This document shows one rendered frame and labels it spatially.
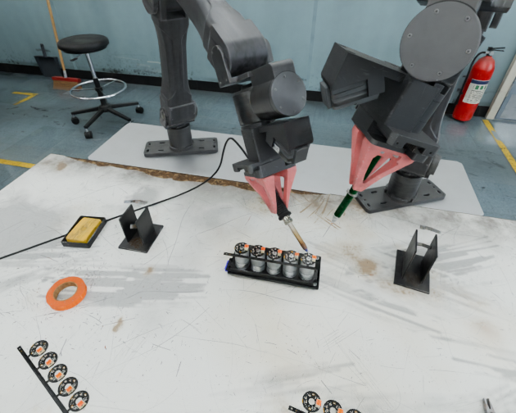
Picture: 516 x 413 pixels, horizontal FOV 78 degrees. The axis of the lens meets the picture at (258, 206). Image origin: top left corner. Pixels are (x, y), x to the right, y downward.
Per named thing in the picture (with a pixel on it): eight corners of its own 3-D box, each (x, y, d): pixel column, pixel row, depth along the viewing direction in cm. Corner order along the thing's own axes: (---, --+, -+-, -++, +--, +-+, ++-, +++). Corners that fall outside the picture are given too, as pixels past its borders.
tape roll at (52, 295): (95, 288, 55) (92, 283, 54) (65, 316, 51) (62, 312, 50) (70, 275, 57) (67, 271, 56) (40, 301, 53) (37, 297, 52)
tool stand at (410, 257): (422, 283, 60) (439, 226, 59) (432, 301, 51) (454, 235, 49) (390, 273, 62) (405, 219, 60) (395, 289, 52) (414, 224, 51)
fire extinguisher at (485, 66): (450, 112, 274) (478, 43, 238) (469, 114, 271) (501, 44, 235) (453, 120, 263) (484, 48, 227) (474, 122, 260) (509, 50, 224)
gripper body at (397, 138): (384, 148, 34) (429, 79, 29) (350, 110, 42) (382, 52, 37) (432, 162, 36) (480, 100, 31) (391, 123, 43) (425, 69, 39)
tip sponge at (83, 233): (82, 220, 67) (79, 215, 66) (107, 221, 67) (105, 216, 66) (62, 246, 62) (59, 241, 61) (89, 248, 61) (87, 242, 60)
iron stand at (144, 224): (161, 246, 67) (165, 200, 65) (139, 256, 58) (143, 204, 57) (135, 242, 67) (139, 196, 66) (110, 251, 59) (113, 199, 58)
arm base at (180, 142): (215, 126, 82) (215, 114, 88) (136, 130, 81) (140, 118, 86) (218, 152, 88) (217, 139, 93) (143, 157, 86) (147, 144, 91)
